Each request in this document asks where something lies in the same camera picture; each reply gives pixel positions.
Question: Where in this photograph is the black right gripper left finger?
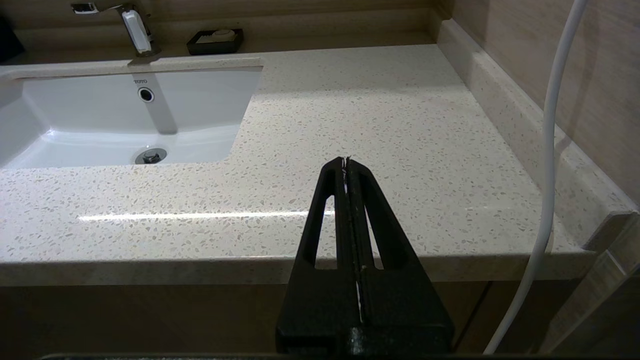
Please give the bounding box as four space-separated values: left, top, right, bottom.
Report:
276 157 362 353

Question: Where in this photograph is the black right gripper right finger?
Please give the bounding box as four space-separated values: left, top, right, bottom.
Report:
346 156 455 353

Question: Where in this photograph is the wooden vanity cabinet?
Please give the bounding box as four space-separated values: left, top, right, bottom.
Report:
0 281 588 357

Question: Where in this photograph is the chrome sink drain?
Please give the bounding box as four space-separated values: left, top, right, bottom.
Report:
134 147 168 165

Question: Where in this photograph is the black soap dish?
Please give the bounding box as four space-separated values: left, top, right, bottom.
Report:
186 28 245 56

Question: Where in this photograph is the white ceramic sink basin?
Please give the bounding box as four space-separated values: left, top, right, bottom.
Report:
0 66 264 170

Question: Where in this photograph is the chrome faucet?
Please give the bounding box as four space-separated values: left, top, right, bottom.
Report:
70 1 162 58

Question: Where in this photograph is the white hanging cable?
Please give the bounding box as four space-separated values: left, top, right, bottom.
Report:
482 0 591 355

